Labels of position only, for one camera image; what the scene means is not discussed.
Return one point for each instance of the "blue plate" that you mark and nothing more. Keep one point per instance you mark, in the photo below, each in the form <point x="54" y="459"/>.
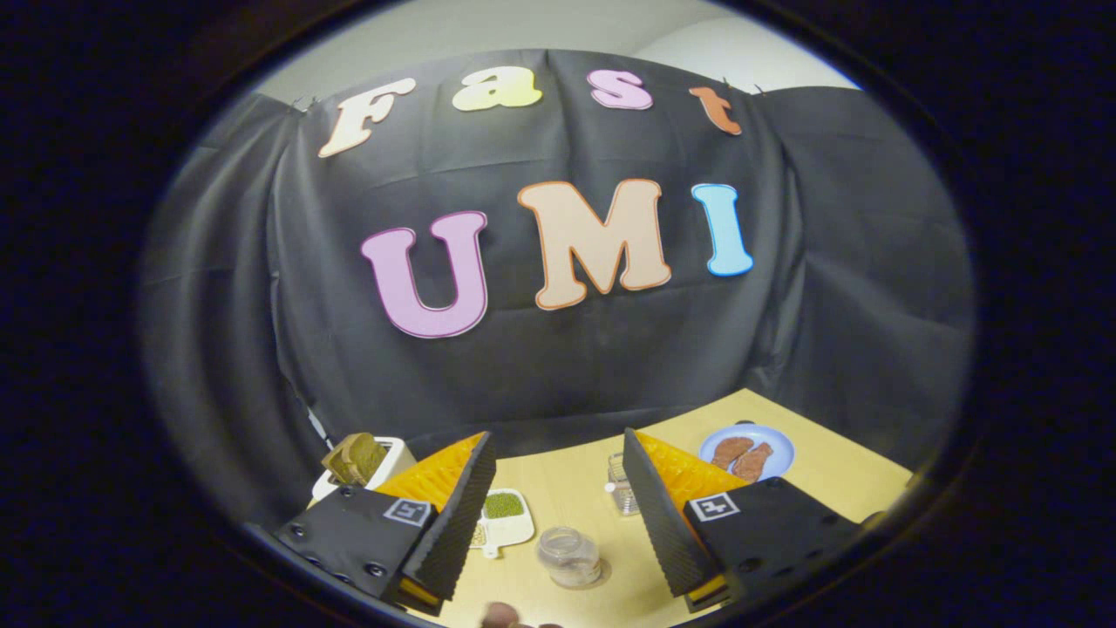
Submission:
<point x="780" y="443"/>

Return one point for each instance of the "pile of green beans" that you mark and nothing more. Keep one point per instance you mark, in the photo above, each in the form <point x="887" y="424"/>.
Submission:
<point x="504" y="505"/>

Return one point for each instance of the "wooden table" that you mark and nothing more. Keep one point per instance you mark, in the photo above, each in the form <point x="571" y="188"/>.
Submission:
<point x="575" y="497"/>

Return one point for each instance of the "white divided dish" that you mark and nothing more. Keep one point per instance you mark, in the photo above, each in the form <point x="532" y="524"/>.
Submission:
<point x="514" y="528"/>

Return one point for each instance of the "brown meat piece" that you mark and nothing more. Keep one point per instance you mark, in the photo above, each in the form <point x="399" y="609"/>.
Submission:
<point x="729" y="451"/>
<point x="754" y="462"/>

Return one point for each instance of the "brown toast slice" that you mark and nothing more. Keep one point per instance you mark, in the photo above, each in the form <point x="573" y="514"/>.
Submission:
<point x="366" y="453"/>
<point x="338" y="465"/>

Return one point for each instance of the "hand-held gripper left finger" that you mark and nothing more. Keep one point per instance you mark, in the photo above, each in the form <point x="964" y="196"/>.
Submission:
<point x="453" y="523"/>

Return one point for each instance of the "white toaster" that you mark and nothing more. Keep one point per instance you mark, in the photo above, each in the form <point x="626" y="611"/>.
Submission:
<point x="392" y="458"/>

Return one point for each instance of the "clear glass cup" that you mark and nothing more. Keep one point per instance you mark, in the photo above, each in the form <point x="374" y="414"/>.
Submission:
<point x="568" y="556"/>

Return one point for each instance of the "black backdrop cloth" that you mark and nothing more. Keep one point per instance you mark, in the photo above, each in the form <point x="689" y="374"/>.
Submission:
<point x="558" y="375"/>

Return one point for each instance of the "brown coaster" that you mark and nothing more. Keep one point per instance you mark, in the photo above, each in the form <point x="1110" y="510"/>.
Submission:
<point x="504" y="617"/>

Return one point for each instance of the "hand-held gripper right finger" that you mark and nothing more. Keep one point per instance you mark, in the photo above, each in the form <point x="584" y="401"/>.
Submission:
<point x="663" y="523"/>

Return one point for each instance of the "clear plastic juice bottle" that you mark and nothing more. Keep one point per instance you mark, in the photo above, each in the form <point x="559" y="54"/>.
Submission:
<point x="621" y="488"/>

